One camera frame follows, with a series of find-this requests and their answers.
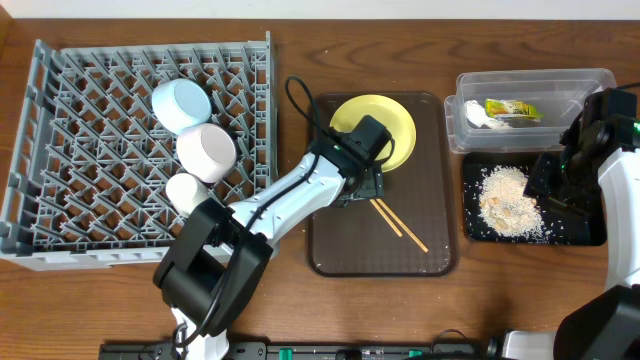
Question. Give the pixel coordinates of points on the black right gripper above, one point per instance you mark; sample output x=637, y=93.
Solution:
x=541, y=184

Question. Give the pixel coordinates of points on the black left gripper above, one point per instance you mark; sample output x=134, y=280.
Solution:
x=367, y=188

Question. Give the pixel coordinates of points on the wooden chopstick with pattern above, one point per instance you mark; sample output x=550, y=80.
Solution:
x=403, y=227

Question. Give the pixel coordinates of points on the yellow plate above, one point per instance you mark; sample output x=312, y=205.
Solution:
x=390, y=113

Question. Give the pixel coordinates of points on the green snack wrapper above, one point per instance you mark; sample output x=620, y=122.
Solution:
x=511, y=109

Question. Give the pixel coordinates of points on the small pale green cup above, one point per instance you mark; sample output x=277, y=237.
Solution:
x=185, y=193

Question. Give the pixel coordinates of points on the light blue bowl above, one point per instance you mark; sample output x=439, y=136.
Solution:
x=180, y=104

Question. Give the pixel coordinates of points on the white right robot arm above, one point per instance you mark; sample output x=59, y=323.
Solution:
x=607, y=327

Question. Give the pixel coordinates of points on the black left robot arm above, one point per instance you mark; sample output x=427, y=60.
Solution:
x=212, y=270

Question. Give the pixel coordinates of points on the clear plastic waste bin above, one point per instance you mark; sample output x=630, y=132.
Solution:
x=558, y=94

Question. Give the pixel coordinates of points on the black waste tray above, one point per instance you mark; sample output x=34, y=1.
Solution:
x=558, y=227

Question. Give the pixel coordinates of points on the grey plastic dishwasher rack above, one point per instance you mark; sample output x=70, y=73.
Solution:
x=86, y=184

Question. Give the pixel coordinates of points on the dark brown serving tray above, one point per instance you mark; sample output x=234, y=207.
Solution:
x=354, y=240

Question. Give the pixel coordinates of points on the food scraps pile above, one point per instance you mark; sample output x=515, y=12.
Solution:
x=496, y=209

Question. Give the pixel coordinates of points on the crumpled white tissue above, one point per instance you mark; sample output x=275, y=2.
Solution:
x=476, y=116

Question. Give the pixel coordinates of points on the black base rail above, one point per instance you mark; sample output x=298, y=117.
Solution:
x=262, y=351

